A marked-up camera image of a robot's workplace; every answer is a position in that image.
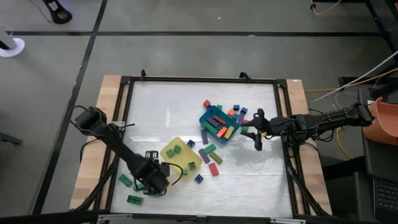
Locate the black side desk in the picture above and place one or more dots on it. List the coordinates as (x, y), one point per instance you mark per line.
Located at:
(382, 161)

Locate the yellow translucent plastic bin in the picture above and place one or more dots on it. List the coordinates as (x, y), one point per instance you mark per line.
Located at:
(183, 157)

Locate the olive green rectangular block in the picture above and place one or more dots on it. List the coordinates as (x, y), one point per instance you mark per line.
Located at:
(216, 158)

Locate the small green stud brick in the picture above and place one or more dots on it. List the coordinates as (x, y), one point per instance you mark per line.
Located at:
(185, 171)
(219, 107)
(177, 149)
(192, 165)
(170, 153)

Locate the yellow rectangular block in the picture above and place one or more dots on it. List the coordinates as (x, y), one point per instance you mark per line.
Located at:
(229, 132)

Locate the black keyboard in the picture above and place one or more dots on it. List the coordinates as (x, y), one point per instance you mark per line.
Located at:
(385, 196)

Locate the black stand base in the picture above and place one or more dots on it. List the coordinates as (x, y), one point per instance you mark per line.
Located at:
(59, 14)

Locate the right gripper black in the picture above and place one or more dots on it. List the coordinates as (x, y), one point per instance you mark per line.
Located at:
(280, 126)

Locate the orange plastic tub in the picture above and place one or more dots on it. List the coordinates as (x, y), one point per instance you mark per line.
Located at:
(381, 123)

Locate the black metal table frame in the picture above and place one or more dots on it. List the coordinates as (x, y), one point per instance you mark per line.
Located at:
(202, 79)

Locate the large green stud brick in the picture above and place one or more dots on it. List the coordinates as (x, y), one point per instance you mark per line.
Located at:
(140, 186)
(125, 180)
(135, 200)

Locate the large red stud brick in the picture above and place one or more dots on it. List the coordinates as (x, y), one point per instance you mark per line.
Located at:
(213, 169)

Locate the white table cover sheet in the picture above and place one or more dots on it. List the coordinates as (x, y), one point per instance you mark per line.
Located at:
(155, 102)

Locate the white round stand base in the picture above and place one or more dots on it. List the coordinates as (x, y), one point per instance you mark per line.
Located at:
(12, 48)

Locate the small orange stud brick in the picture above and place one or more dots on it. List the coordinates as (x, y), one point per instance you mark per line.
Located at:
(231, 112)

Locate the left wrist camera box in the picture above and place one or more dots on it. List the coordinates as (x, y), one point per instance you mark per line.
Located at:
(164, 169)

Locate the black metal stand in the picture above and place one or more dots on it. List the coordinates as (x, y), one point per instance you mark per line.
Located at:
(377, 18)

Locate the black and silver crossbar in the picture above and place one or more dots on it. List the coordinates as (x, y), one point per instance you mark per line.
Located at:
(199, 218)

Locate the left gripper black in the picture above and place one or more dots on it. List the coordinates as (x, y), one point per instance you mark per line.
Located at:
(150, 175)

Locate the orange rectangular block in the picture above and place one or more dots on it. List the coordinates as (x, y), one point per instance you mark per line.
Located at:
(222, 132)

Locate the black frame clamp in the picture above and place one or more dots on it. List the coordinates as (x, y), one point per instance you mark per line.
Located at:
(143, 73)
(245, 76)

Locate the teal plastic bin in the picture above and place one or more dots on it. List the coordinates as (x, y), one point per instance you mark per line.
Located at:
(214, 110)

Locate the red rectangular block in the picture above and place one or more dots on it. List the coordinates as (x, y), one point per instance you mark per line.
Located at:
(219, 120)

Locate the black furniture leg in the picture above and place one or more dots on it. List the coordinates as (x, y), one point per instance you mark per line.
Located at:
(9, 139)

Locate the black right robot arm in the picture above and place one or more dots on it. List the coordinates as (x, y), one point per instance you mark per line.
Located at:
(326, 119)

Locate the small blue stud brick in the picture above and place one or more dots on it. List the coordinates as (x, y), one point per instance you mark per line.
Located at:
(199, 179)
(244, 110)
(236, 116)
(236, 107)
(191, 143)

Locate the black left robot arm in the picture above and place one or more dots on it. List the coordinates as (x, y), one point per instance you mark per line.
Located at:
(109, 133)

